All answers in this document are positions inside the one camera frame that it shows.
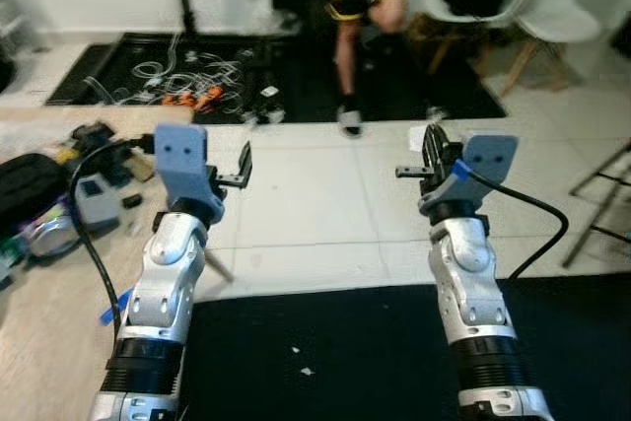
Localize orange plugs cluster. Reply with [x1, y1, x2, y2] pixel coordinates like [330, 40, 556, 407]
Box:
[161, 89, 225, 112]

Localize grey device with screen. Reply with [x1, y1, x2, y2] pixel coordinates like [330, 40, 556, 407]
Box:
[73, 174, 125, 228]

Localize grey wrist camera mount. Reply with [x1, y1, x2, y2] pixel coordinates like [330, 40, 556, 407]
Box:
[429, 134, 521, 211]
[155, 123, 227, 207]

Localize tangle of white cables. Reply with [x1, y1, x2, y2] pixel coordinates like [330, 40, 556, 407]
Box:
[97, 39, 249, 106]

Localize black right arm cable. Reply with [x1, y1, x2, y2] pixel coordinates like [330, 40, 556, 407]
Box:
[456, 167, 571, 280]

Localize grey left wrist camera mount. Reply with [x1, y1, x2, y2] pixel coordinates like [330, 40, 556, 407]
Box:
[155, 123, 227, 207]

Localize large dark floor rug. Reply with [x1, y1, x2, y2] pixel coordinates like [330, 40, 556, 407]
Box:
[177, 273, 631, 421]

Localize black floor mat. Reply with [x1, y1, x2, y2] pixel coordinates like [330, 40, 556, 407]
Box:
[44, 32, 510, 127]

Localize black soft case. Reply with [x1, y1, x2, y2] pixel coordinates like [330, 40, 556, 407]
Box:
[0, 152, 72, 236]

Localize wooden table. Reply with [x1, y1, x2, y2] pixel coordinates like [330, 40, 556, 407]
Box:
[0, 105, 238, 421]

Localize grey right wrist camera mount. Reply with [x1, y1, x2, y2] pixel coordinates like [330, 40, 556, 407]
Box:
[429, 134, 521, 211]

